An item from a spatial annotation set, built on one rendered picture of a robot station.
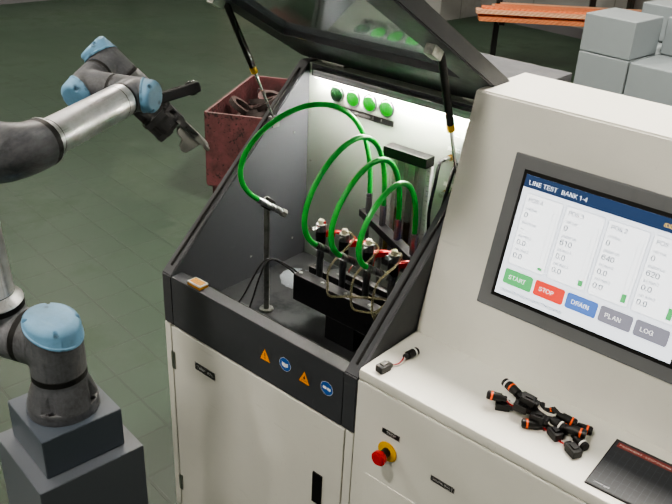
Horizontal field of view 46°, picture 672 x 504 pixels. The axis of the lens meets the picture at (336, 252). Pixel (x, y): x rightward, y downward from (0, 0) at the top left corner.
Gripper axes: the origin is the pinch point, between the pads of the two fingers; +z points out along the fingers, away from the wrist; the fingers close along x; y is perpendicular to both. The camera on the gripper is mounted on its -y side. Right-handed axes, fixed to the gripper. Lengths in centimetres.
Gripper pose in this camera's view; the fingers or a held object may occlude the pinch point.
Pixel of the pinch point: (207, 144)
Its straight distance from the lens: 200.9
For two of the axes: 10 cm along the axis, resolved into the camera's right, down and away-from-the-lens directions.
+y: -7.0, 7.1, 0.2
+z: 6.7, 6.6, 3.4
